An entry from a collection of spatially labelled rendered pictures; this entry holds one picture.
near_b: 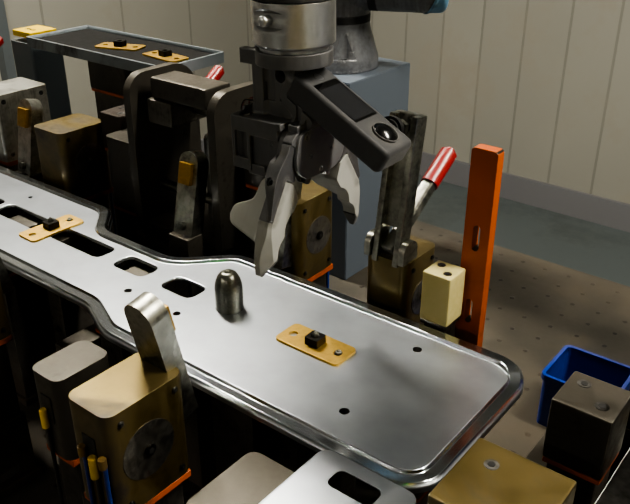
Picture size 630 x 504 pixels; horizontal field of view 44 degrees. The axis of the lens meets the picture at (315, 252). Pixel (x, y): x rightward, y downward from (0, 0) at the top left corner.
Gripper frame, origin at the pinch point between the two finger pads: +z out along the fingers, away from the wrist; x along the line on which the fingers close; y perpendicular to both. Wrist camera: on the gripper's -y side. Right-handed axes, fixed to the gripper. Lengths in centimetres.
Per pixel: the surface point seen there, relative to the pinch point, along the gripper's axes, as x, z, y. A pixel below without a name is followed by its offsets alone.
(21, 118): -13, 2, 70
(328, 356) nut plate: 1.2, 10.8, -2.5
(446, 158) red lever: -24.5, -2.9, -0.8
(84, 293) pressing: 8.1, 11.0, 28.9
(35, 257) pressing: 6.5, 10.5, 41.0
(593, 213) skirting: -269, 107, 56
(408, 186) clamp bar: -14.2, -2.9, -1.9
